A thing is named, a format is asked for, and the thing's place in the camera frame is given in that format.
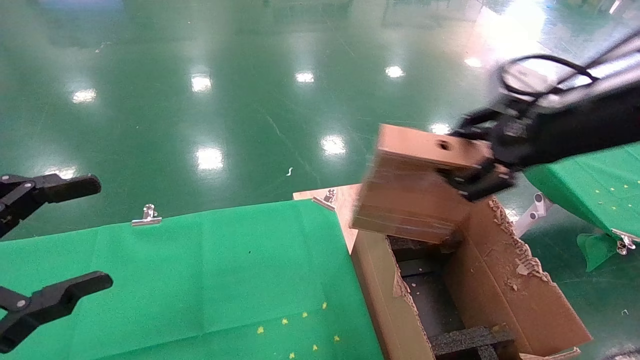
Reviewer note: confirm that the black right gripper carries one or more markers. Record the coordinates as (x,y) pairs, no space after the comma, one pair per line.
(575,130)

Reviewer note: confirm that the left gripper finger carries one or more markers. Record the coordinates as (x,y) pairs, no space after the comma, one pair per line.
(65,186)
(55,300)

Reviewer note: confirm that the small brown cardboard box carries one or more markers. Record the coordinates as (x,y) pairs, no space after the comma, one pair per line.
(410,195)

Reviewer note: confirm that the large open brown carton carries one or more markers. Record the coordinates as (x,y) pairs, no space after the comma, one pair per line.
(520,295)

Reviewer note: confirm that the white table leg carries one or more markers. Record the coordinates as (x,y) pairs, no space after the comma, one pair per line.
(535,212)

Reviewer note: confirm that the silver binder clip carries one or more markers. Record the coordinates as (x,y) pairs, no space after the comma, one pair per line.
(326,199)
(146,218)
(624,242)

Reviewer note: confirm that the green cloth side table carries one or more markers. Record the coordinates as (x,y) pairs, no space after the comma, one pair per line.
(590,185)

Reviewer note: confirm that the large green table cloth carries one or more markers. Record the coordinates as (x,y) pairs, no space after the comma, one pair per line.
(175,280)

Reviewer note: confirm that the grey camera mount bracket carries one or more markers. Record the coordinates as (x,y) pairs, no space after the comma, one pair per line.
(610,65)

